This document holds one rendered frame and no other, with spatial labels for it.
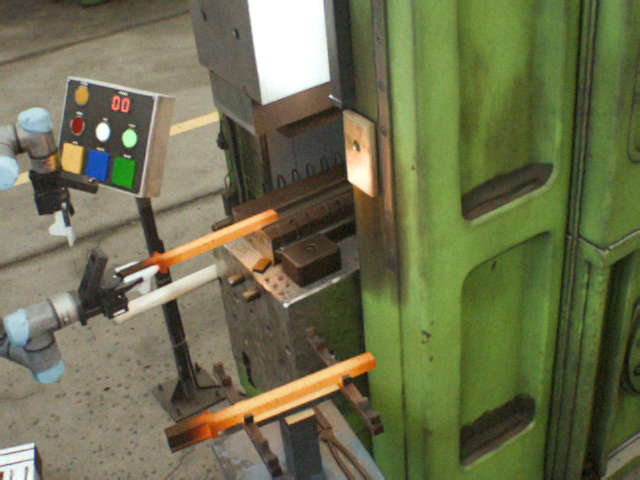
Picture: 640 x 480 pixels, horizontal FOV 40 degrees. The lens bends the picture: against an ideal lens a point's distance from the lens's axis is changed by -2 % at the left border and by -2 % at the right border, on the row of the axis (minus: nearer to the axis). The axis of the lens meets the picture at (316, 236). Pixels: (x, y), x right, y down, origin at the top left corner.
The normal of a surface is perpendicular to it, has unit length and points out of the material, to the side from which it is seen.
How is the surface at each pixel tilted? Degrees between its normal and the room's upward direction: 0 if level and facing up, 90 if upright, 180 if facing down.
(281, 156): 90
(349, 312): 90
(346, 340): 90
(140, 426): 0
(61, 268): 0
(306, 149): 90
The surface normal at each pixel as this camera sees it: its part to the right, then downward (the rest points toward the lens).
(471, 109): 0.54, 0.43
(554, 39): -0.76, 0.43
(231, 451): -0.09, -0.81
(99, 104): -0.50, 0.05
